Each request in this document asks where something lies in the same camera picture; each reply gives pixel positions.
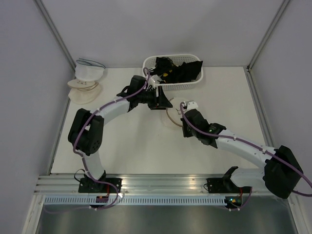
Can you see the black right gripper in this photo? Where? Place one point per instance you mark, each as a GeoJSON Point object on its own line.
{"type": "Point", "coordinates": [185, 133]}

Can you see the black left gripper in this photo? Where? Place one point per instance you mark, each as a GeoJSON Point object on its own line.
{"type": "Point", "coordinates": [162, 101]}

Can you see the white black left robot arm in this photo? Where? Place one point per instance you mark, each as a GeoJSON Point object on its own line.
{"type": "Point", "coordinates": [86, 132]}

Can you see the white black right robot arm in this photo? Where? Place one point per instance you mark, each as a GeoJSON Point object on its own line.
{"type": "Point", "coordinates": [277, 170]}

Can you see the flat cream laundry bag upper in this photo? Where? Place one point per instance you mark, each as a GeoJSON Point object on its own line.
{"type": "Point", "coordinates": [82, 85]}

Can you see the black garments in basket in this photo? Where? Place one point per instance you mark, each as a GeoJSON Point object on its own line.
{"type": "Point", "coordinates": [170, 73]}

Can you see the white perforated plastic basket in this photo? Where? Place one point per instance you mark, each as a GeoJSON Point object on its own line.
{"type": "Point", "coordinates": [177, 59]}

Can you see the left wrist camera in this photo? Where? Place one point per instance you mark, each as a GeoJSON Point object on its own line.
{"type": "Point", "coordinates": [154, 81]}

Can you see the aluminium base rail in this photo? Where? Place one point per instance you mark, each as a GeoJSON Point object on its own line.
{"type": "Point", "coordinates": [140, 184]}

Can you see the right aluminium frame post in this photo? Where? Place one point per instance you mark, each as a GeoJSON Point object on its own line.
{"type": "Point", "coordinates": [269, 32]}

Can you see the aluminium frame post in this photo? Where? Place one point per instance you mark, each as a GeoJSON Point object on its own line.
{"type": "Point", "coordinates": [52, 27]}
{"type": "Point", "coordinates": [269, 32]}

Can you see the white slotted cable duct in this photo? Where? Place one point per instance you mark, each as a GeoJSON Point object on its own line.
{"type": "Point", "coordinates": [136, 200]}

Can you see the left aluminium frame post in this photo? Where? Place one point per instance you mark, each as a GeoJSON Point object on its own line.
{"type": "Point", "coordinates": [52, 27]}

